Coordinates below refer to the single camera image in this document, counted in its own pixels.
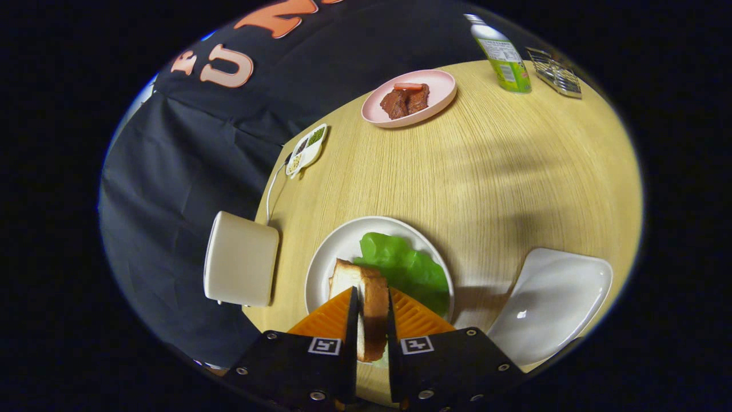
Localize pink plate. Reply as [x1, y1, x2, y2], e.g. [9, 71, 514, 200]
[361, 70, 457, 128]

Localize white round plate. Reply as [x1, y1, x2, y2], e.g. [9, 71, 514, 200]
[304, 216, 455, 324]

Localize brown meat piece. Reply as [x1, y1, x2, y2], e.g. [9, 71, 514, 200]
[380, 84, 430, 120]

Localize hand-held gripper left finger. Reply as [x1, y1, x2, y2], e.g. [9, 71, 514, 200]
[223, 286, 360, 410]

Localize white square dish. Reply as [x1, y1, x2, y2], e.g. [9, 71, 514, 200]
[487, 248, 614, 367]

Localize white divided seed tray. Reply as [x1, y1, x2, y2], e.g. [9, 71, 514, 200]
[285, 124, 328, 180]

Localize green lettuce leaf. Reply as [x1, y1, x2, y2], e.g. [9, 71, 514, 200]
[353, 232, 451, 317]

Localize small wire basket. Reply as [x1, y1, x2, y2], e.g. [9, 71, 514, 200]
[526, 47, 583, 100]

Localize white toaster cable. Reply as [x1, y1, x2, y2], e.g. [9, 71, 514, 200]
[266, 153, 293, 225]

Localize cream toaster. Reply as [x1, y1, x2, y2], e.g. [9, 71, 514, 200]
[204, 211, 280, 307]

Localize green label silver bottle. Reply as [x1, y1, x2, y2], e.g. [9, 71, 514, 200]
[464, 14, 532, 94]

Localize crusted toast bread slice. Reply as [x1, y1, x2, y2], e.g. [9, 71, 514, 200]
[328, 259, 391, 363]

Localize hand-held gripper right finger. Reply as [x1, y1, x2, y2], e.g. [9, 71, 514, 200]
[387, 287, 524, 410]

